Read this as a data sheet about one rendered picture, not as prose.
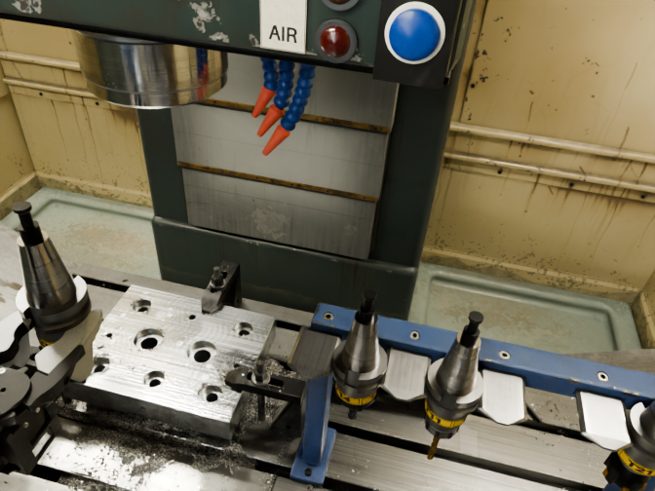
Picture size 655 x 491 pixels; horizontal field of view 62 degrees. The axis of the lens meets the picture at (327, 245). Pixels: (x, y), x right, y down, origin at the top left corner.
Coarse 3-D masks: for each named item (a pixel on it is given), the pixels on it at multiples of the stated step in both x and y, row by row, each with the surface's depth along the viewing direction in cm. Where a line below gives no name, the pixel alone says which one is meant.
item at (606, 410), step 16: (576, 400) 62; (592, 400) 61; (608, 400) 61; (592, 416) 60; (608, 416) 60; (624, 416) 60; (592, 432) 58; (608, 432) 58; (624, 432) 58; (608, 448) 57; (624, 448) 57
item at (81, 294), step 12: (84, 288) 54; (24, 300) 52; (72, 300) 52; (84, 300) 53; (24, 312) 51; (36, 312) 52; (48, 312) 51; (60, 312) 51; (72, 312) 52; (84, 312) 54; (24, 324) 53; (36, 324) 53; (48, 324) 52; (60, 324) 52; (72, 324) 53
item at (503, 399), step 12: (480, 372) 64; (492, 372) 64; (504, 372) 64; (492, 384) 62; (504, 384) 62; (516, 384) 62; (492, 396) 61; (504, 396) 61; (516, 396) 61; (480, 408) 60; (492, 408) 60; (504, 408) 60; (516, 408) 60; (492, 420) 59; (504, 420) 59; (516, 420) 59
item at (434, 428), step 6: (426, 414) 66; (426, 420) 66; (426, 426) 66; (432, 426) 65; (438, 426) 64; (432, 432) 65; (438, 432) 65; (444, 432) 64; (450, 432) 65; (444, 438) 65
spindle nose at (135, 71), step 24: (96, 48) 53; (120, 48) 52; (144, 48) 52; (168, 48) 53; (192, 48) 54; (96, 72) 55; (120, 72) 54; (144, 72) 54; (168, 72) 54; (192, 72) 56; (216, 72) 58; (120, 96) 56; (144, 96) 55; (168, 96) 56; (192, 96) 57
